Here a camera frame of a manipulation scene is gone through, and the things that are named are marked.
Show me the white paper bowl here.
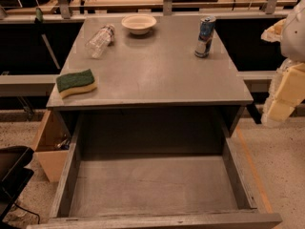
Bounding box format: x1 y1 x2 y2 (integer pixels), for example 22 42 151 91
121 14 156 35

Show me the green yellow sponge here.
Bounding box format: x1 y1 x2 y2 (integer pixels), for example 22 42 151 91
56 69 97 98

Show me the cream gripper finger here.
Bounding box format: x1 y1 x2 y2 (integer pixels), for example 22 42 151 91
261 19 286 42
261 63 305 123

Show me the cardboard box on floor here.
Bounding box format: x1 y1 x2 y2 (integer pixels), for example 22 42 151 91
32 111 70 182

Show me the blue silver redbull can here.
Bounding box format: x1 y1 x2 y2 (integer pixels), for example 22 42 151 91
194 15 216 58

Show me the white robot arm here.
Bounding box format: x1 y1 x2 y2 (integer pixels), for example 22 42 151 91
261 0 305 127

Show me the grey open drawer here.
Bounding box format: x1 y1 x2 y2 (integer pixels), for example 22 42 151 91
28 109 281 229

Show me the grey metal cabinet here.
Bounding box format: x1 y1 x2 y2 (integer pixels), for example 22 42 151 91
48 15 253 155

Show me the black chair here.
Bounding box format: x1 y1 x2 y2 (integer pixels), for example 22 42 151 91
0 146 33 229

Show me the clear plastic water bottle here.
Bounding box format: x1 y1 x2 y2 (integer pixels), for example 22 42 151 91
85 24 115 58

